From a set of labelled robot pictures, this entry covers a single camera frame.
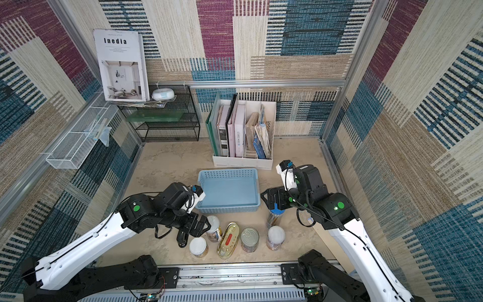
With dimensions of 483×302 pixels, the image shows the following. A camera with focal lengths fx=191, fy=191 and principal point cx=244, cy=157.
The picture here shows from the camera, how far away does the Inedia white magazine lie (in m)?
0.76

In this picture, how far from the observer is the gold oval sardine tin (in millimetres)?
779

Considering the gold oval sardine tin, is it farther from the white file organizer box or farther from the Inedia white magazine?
the Inedia white magazine

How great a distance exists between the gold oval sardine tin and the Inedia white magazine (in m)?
0.68
